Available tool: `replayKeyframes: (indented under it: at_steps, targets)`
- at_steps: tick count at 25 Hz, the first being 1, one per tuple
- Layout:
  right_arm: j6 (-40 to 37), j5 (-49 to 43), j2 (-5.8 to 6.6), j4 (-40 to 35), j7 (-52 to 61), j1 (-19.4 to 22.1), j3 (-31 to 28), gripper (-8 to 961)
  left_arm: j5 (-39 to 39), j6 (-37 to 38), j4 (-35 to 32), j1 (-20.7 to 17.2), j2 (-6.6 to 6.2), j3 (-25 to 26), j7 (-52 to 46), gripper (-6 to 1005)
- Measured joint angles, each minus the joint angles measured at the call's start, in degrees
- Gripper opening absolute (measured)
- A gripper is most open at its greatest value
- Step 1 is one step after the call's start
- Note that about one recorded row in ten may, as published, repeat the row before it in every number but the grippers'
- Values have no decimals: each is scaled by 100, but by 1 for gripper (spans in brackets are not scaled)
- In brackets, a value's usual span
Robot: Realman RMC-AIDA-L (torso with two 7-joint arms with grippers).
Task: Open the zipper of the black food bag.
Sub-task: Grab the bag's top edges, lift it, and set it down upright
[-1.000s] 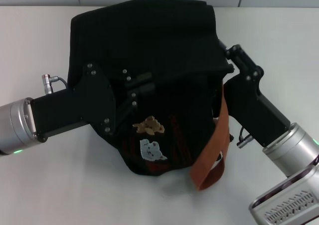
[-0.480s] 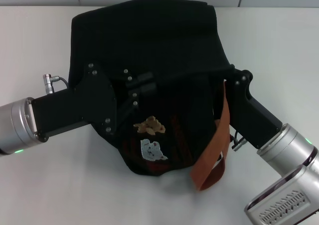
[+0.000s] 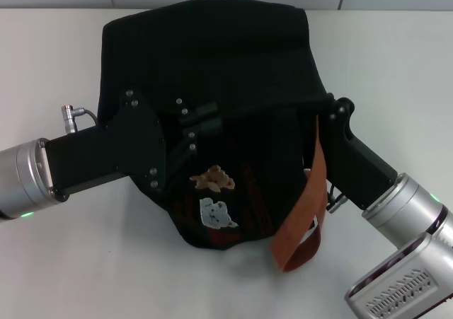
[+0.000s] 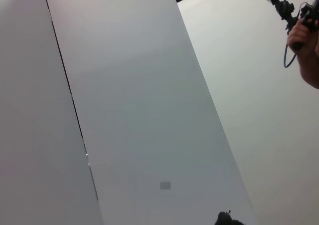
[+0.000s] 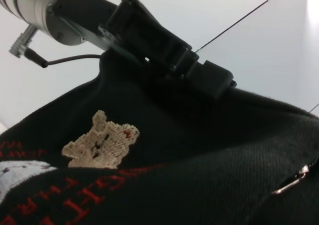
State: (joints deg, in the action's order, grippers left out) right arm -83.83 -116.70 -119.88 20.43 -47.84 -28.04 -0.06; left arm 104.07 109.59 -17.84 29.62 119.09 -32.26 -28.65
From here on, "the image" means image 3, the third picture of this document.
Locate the left gripper cable connector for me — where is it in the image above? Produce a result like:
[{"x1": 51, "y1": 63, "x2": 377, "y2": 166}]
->
[{"x1": 61, "y1": 103, "x2": 101, "y2": 135}]

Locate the black bear-patch food bag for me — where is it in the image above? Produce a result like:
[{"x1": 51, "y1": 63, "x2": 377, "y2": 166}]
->
[{"x1": 97, "y1": 0, "x2": 336, "y2": 274}]

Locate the gripper cable connector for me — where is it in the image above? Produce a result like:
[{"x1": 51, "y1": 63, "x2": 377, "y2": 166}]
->
[
  {"x1": 326, "y1": 182, "x2": 350, "y2": 214},
  {"x1": 61, "y1": 103, "x2": 101, "y2": 135}
]

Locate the right gripper cable connector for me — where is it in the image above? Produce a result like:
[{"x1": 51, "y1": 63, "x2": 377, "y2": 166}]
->
[{"x1": 326, "y1": 182, "x2": 350, "y2": 214}]

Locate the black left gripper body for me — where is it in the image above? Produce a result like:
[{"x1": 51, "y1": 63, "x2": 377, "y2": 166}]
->
[{"x1": 43, "y1": 88, "x2": 168, "y2": 203}]

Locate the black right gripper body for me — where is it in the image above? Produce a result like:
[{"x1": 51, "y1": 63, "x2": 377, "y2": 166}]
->
[{"x1": 326, "y1": 115, "x2": 398, "y2": 211}]

